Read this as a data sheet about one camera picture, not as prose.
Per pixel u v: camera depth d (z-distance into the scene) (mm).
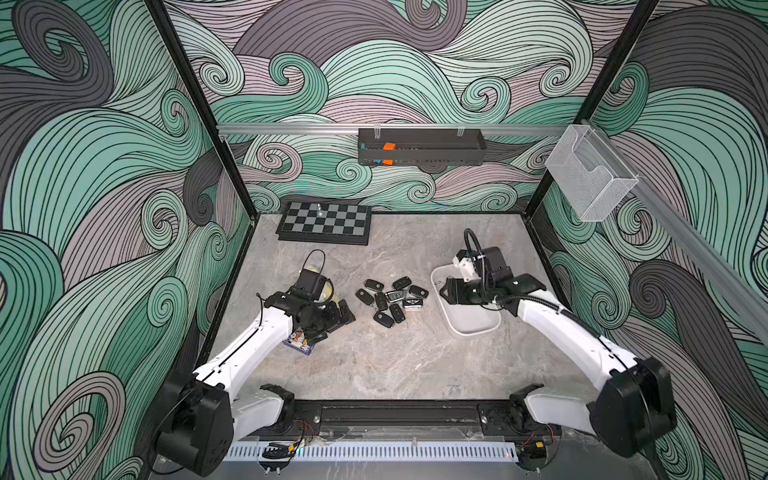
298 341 851
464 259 750
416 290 978
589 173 778
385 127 926
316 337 721
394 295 951
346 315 743
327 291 722
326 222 1138
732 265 544
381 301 949
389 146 865
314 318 670
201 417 395
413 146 937
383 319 898
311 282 667
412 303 925
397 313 922
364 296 951
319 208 1141
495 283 621
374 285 978
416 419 777
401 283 978
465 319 904
